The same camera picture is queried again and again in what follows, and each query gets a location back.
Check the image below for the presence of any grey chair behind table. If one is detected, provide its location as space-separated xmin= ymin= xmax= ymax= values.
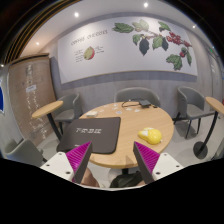
xmin=114 ymin=87 xmax=161 ymax=106

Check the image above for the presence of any black mouse pad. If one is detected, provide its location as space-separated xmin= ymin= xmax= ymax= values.
xmin=57 ymin=117 xmax=121 ymax=154

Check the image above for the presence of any black bag under table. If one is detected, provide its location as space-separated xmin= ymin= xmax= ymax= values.
xmin=110 ymin=171 xmax=145 ymax=188

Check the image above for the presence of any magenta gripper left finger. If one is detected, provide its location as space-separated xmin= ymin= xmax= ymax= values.
xmin=40 ymin=141 xmax=93 ymax=184

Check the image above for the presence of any small round side table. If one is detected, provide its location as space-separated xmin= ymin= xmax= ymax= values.
xmin=193 ymin=97 xmax=224 ymax=159
xmin=32 ymin=101 xmax=63 ymax=139

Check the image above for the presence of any black box on table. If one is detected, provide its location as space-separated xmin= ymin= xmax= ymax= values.
xmin=139 ymin=100 xmax=151 ymax=108

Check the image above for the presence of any small round side table left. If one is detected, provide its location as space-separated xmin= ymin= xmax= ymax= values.
xmin=32 ymin=101 xmax=63 ymax=139

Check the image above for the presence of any grey chair near left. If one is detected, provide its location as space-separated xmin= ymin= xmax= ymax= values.
xmin=3 ymin=140 xmax=46 ymax=167

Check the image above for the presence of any grey chair right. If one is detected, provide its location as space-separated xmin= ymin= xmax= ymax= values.
xmin=173 ymin=86 xmax=214 ymax=136

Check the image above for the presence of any white card stack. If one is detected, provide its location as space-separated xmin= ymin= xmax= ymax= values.
xmin=86 ymin=111 xmax=98 ymax=118

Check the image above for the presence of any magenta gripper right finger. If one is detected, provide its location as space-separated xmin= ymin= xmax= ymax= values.
xmin=132 ymin=141 xmax=184 ymax=185

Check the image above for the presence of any small round side table right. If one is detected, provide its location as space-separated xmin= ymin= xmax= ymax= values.
xmin=193 ymin=97 xmax=224 ymax=159

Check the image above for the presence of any coffee cherries wall poster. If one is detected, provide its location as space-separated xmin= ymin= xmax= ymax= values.
xmin=58 ymin=16 xmax=197 ymax=84

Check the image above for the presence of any black cable on table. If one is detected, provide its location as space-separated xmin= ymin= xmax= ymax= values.
xmin=120 ymin=98 xmax=159 ymax=109

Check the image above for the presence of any round wooden table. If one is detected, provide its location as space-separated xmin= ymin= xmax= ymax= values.
xmin=88 ymin=102 xmax=174 ymax=169

